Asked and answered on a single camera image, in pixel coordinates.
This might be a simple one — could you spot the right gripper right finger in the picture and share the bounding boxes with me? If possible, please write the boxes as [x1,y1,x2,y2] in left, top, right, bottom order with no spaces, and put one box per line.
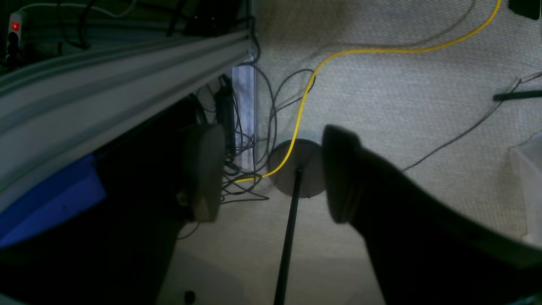
[323,125,542,305]

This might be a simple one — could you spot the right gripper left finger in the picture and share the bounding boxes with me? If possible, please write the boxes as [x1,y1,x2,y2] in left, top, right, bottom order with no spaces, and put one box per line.
[178,124,225,223]

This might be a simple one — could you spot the round black stand base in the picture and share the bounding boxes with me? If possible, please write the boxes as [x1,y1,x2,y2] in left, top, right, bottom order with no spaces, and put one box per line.
[269,139,326,199]

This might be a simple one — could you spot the black stand pole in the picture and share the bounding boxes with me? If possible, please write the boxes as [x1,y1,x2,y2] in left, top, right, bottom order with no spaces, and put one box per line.
[273,168,304,305]

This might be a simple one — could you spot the blue box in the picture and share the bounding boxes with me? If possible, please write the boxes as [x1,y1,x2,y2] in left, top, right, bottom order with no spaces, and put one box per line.
[0,154,106,248]

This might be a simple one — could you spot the translucent plastic bin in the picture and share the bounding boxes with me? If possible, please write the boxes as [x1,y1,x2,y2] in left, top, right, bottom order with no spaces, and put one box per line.
[510,133,542,247]

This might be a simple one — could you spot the power strip red light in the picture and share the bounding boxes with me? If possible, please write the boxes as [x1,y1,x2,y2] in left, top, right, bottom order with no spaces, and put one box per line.
[6,10,27,67]

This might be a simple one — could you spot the tangled black cables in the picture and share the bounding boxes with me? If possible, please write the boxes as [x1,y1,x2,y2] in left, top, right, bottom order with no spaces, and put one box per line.
[178,25,316,240]

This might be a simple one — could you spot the aluminium table frame rail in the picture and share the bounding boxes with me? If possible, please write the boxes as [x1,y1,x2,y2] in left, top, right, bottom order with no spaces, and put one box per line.
[0,30,249,211]

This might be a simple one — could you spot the yellow cable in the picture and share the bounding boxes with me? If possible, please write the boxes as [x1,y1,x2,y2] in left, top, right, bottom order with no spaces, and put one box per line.
[235,0,503,183]

